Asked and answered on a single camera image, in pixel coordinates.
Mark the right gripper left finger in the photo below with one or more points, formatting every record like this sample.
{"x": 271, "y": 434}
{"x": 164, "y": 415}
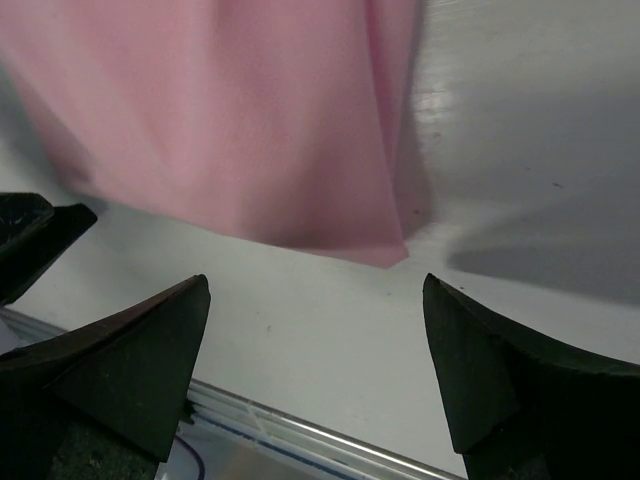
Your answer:
{"x": 103, "y": 401}

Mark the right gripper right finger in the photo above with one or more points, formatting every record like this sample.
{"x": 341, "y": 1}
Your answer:
{"x": 522, "y": 405}

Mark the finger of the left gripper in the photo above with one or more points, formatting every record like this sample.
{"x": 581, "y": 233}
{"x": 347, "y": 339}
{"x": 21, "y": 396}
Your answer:
{"x": 34, "y": 234}

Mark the pink t shirt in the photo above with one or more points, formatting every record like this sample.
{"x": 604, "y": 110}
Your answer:
{"x": 276, "y": 122}

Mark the aluminium rail frame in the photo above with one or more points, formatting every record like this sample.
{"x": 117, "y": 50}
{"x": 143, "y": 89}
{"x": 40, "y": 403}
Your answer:
{"x": 353, "y": 401}

